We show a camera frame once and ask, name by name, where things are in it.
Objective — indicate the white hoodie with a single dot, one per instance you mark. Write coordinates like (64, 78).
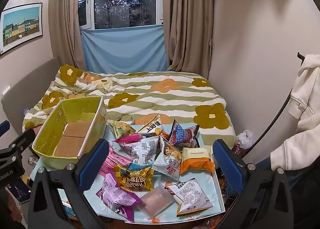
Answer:
(305, 109)

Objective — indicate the lilac purple snack packet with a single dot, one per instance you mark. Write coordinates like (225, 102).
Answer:
(117, 196)

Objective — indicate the white triangular snack packet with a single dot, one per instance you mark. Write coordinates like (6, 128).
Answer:
(152, 127)

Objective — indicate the grey padded headboard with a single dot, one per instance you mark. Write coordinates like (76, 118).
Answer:
(27, 89)

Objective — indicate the framed houses picture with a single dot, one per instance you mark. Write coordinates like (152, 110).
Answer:
(21, 26)

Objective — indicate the white wall socket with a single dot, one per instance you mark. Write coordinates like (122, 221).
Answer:
(6, 90)

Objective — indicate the yellow cardboard box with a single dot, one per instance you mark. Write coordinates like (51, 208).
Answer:
(72, 131)

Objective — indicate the magenta snack packet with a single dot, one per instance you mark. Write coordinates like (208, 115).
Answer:
(127, 141)

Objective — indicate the red blue snack packet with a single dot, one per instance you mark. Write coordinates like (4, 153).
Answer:
(182, 134)

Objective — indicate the white text snack packet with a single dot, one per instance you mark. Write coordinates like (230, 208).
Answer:
(142, 150)

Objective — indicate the translucent pink snack packet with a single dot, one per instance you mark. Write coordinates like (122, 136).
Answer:
(156, 200)

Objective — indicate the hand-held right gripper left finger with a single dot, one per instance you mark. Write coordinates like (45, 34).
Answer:
(92, 161)

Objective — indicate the green yellow snack packet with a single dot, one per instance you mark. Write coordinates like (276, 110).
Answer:
(121, 129)

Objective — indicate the yellow dark snack packet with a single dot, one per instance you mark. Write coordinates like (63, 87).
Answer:
(135, 179)

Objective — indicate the pink striped snack packet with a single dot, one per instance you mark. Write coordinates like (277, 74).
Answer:
(115, 160)

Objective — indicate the white plastic bag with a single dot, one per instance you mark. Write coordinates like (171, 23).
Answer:
(243, 139)

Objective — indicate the black curved stand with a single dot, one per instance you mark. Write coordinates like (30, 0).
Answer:
(275, 117)

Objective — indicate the orange white snack packet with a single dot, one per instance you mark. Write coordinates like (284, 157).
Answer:
(196, 160)

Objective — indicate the white red snack packet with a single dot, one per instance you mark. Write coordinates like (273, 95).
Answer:
(191, 196)

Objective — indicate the daisy print tablecloth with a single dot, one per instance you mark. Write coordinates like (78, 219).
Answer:
(160, 179)

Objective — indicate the grey cartoon snack packet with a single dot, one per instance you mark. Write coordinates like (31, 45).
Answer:
(170, 161)

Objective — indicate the floral striped blanket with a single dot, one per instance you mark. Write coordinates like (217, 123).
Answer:
(155, 94)

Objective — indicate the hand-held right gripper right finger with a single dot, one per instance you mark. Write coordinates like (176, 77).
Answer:
(227, 166)

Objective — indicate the beige curtain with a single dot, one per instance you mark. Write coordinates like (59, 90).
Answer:
(66, 19)
(190, 19)

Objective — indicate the light blue cloth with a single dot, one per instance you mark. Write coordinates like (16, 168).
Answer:
(125, 49)

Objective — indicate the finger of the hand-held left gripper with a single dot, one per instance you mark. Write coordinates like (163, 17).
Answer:
(21, 140)
(3, 126)

